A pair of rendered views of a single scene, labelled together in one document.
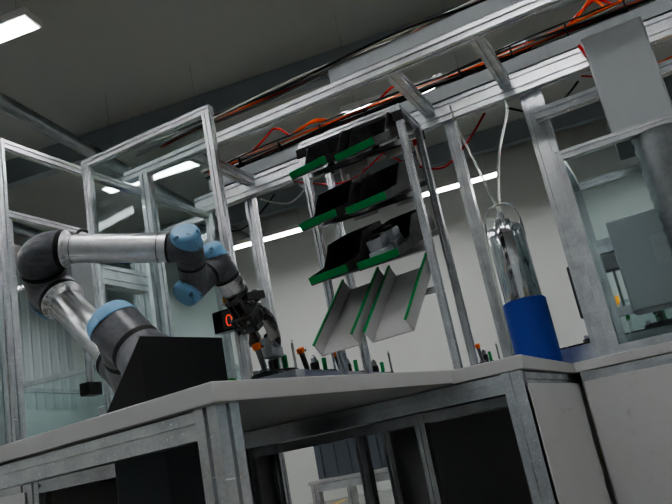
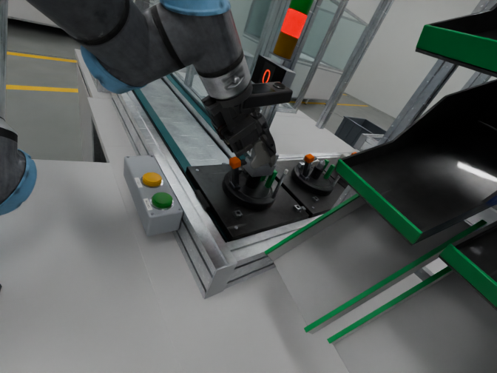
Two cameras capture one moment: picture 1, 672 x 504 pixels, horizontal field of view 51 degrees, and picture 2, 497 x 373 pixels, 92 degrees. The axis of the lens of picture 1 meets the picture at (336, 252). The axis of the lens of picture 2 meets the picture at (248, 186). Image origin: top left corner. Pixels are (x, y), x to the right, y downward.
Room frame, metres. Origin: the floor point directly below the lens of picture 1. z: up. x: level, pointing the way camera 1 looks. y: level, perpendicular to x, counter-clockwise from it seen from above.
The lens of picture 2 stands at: (1.57, 0.08, 1.32)
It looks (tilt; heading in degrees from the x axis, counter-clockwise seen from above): 34 degrees down; 19
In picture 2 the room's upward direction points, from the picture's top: 23 degrees clockwise
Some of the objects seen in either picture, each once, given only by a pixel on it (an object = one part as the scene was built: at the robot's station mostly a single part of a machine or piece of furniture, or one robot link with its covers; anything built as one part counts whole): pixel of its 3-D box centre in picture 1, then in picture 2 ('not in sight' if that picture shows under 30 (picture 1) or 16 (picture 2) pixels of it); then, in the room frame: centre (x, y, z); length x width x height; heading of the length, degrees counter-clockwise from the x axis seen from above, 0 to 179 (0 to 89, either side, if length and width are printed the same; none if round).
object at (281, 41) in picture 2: not in sight; (285, 45); (2.24, 0.37, 1.28); 0.05 x 0.05 x 0.05
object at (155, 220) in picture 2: not in sight; (150, 191); (1.89, 0.41, 0.93); 0.21 x 0.07 x 0.06; 66
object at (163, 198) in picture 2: not in sight; (162, 201); (1.86, 0.34, 0.96); 0.04 x 0.04 x 0.02
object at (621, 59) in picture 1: (652, 151); not in sight; (2.27, -1.12, 1.50); 0.38 x 0.21 x 0.88; 156
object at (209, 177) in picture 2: not in sight; (247, 193); (2.05, 0.24, 0.96); 0.24 x 0.24 x 0.02; 66
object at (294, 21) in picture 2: not in sight; (293, 24); (2.24, 0.37, 1.33); 0.05 x 0.05 x 0.05
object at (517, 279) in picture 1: (510, 251); not in sight; (2.54, -0.63, 1.32); 0.14 x 0.14 x 0.38
